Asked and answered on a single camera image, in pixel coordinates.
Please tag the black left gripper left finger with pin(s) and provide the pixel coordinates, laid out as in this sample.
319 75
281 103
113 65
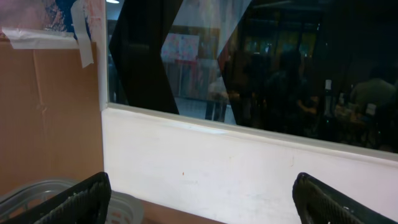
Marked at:
58 201

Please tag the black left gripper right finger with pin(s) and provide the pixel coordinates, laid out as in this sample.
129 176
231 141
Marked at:
318 203

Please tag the grey plastic mesh basket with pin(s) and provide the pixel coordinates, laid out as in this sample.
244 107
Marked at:
122 208

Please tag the brown cardboard panel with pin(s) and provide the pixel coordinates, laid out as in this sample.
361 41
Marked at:
50 116

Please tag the glass window pane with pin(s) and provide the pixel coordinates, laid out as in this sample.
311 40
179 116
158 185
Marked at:
322 69

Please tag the white masking tape strip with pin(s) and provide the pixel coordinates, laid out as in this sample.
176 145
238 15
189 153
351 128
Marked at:
42 39

